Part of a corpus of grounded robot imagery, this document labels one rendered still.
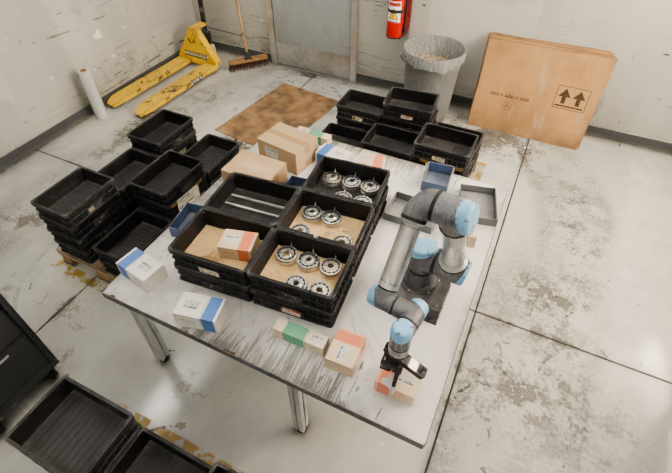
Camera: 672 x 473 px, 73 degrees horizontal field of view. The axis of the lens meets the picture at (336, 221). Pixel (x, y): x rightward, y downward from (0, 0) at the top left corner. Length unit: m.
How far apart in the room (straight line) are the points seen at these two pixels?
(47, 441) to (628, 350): 3.05
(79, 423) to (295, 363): 0.96
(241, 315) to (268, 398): 0.71
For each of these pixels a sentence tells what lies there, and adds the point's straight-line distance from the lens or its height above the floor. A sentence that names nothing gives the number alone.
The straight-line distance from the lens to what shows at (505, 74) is 4.58.
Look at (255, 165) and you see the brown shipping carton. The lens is 2.64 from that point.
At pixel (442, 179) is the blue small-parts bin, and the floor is 0.70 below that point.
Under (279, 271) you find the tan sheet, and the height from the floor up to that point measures 0.83.
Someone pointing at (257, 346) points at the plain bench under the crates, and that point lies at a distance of 2.05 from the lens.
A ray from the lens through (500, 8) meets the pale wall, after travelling 4.60.
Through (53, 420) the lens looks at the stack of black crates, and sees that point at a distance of 2.43.
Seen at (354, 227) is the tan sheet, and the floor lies 0.83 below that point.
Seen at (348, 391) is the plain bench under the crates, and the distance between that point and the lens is 1.93.
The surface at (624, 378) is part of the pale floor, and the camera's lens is 3.19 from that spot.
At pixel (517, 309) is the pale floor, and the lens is 3.19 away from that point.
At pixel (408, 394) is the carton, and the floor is 0.79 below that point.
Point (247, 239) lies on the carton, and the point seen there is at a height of 0.90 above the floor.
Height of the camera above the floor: 2.45
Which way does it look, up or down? 45 degrees down
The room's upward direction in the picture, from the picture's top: straight up
